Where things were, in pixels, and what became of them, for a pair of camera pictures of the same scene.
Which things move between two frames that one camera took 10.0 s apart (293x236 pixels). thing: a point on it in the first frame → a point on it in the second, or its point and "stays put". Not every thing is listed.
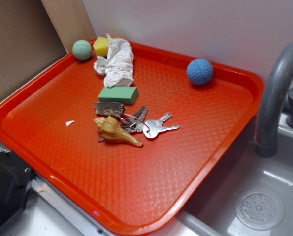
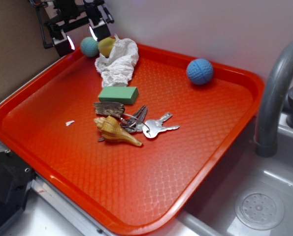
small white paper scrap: (68, 123) stays put
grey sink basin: (252, 195) stays put
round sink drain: (259, 209) stays put
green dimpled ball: (82, 49) → (89, 46)
